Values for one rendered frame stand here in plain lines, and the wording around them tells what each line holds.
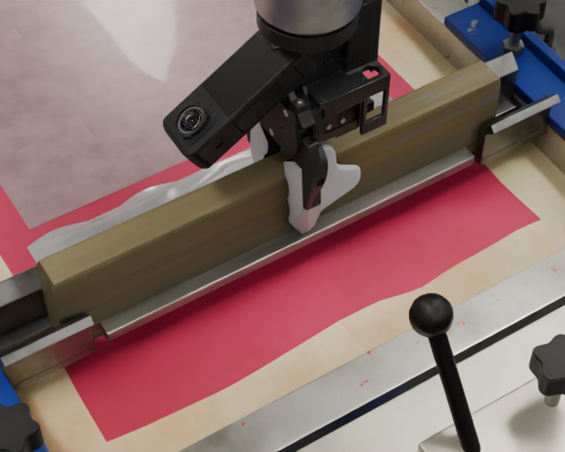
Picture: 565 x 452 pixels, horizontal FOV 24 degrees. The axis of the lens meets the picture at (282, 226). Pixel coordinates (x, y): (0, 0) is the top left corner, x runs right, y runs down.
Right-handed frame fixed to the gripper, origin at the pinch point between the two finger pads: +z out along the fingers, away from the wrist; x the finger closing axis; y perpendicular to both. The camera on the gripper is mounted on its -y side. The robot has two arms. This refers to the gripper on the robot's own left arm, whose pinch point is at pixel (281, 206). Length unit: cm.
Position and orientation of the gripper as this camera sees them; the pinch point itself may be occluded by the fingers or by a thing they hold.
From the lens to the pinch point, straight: 104.6
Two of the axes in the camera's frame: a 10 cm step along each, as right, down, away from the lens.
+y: 8.5, -4.0, 3.4
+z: 0.0, 6.4, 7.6
